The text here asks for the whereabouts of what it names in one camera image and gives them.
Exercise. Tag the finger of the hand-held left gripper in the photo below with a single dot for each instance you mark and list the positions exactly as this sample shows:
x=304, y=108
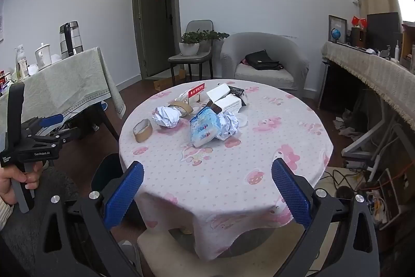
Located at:
x=69, y=134
x=52, y=120

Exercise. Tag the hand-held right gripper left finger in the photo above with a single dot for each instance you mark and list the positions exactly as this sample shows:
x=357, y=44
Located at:
x=124, y=196

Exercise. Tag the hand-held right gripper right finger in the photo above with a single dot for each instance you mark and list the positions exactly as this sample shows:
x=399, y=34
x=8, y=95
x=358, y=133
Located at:
x=290, y=196

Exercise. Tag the clear round plastic lid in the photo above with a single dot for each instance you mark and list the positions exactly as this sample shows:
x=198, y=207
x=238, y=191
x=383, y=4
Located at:
x=242, y=122

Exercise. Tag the person's left forearm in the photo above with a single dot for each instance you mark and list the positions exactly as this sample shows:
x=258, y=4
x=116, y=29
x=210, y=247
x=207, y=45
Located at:
x=4, y=213

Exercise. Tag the person's left hand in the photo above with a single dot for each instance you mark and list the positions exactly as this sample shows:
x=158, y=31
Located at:
x=8, y=186

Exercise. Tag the dark chair back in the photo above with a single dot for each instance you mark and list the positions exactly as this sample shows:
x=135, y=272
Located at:
x=107, y=173

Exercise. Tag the grey slipper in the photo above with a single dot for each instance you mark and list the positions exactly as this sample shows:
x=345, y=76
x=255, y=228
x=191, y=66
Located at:
x=129, y=252

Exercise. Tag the clear plastic bottle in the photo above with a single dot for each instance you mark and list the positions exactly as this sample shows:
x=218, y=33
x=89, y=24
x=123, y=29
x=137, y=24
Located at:
x=22, y=64

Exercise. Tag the white lidded mug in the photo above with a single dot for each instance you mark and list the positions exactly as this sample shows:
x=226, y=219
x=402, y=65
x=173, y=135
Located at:
x=43, y=56

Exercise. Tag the round brown tape roll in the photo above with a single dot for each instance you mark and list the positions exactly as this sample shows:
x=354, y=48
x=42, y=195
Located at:
x=142, y=131

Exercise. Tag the round table, pink tablecloth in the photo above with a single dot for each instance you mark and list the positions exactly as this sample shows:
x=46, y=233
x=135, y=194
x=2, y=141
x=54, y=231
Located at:
x=227, y=166

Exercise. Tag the beige floor mat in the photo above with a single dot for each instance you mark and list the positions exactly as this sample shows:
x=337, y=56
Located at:
x=168, y=259

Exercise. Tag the steel electric kettle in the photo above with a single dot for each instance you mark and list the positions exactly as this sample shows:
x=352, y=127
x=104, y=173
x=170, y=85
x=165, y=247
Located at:
x=71, y=38

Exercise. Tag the pale floor rags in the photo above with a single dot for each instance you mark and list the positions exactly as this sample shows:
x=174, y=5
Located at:
x=345, y=131

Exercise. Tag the white desk legs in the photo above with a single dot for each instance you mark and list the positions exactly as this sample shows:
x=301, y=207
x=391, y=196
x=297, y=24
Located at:
x=360, y=140

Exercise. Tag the crumpled white paper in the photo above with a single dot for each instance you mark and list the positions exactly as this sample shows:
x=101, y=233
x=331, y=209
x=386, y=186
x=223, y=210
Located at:
x=167, y=116

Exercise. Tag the crumpled clear plastic wrap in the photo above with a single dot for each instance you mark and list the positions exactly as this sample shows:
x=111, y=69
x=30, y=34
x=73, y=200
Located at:
x=228, y=125

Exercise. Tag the grey cat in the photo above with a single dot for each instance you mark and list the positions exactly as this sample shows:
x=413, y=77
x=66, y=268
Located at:
x=348, y=116

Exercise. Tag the blue snack packet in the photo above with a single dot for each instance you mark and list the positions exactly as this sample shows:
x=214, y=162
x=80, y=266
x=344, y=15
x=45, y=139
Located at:
x=202, y=129

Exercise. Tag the brown cardboard box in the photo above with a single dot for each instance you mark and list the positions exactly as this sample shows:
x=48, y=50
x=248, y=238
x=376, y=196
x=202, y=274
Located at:
x=162, y=83

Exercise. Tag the white cardboard box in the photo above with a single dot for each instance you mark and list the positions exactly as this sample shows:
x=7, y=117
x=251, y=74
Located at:
x=227, y=103

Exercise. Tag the black tissue packet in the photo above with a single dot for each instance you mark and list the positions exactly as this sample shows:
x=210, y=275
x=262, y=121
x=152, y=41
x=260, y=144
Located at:
x=237, y=92

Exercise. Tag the grey armchair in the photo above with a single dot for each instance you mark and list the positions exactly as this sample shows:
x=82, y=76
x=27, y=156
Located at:
x=278, y=75

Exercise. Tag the red label card packaging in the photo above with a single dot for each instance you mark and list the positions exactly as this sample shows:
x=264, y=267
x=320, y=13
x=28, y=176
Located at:
x=196, y=90

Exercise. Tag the black bag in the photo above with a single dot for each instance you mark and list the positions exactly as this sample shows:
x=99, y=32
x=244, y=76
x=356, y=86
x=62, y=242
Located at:
x=262, y=60

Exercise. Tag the grey door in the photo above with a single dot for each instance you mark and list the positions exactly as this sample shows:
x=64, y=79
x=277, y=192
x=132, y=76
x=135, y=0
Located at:
x=159, y=27

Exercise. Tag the grey dining chair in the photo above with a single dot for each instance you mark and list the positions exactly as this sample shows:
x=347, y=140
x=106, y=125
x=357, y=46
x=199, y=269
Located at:
x=189, y=59

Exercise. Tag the green plant in white pot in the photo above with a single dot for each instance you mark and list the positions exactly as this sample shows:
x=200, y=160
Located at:
x=189, y=45

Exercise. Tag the beige lace desk cloth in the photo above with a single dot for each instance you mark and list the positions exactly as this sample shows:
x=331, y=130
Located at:
x=373, y=69

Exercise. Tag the small blue globe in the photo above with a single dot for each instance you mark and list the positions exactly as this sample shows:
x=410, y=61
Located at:
x=335, y=34

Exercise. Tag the brown speaker box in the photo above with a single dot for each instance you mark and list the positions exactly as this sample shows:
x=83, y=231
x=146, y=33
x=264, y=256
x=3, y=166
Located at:
x=358, y=37

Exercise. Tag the green plant in grey pot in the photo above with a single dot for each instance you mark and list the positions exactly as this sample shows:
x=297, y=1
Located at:
x=215, y=35

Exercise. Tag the white slim bottle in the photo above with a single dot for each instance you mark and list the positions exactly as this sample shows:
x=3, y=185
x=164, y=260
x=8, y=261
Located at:
x=396, y=51

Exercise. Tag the small red flags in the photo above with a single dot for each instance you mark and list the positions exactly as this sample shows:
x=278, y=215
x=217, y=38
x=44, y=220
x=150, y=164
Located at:
x=359, y=21

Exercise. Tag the black monitor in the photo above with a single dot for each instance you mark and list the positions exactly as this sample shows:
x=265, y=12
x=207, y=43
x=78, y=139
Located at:
x=384, y=30

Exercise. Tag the wooden box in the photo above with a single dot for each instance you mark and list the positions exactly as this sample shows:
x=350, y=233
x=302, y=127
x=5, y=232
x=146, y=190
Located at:
x=408, y=43

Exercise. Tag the picture frame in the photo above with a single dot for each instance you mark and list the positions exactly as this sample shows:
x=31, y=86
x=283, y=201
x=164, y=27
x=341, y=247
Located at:
x=337, y=22

